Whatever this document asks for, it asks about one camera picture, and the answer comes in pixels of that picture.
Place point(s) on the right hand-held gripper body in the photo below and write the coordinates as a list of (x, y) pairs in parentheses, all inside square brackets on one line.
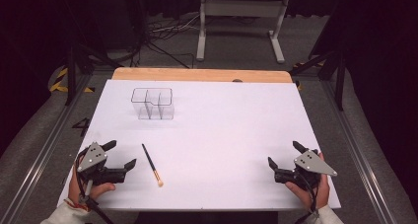
[(313, 164)]

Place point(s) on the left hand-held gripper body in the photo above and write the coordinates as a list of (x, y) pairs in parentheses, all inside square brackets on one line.
[(93, 156)]

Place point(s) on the person's right hand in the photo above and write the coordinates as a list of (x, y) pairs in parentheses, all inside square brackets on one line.
[(323, 194)]

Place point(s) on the person's left hand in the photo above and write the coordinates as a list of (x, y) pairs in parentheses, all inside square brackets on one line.
[(74, 191)]

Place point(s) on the red wrist band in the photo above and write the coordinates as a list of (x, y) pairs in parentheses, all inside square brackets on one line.
[(77, 205)]

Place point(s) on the clear plastic compartment organizer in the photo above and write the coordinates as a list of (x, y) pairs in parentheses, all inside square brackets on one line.
[(153, 107)]

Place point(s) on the black tripod stand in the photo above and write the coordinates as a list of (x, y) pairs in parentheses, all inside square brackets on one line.
[(338, 72), (79, 61)]

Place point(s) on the black tower with red light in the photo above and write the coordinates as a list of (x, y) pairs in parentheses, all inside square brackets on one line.
[(135, 10)]

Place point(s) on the aluminium floor rail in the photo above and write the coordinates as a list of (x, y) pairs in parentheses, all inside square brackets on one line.
[(361, 151), (39, 161)]

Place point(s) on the white metal stand frame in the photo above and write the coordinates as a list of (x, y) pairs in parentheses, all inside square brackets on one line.
[(241, 8)]

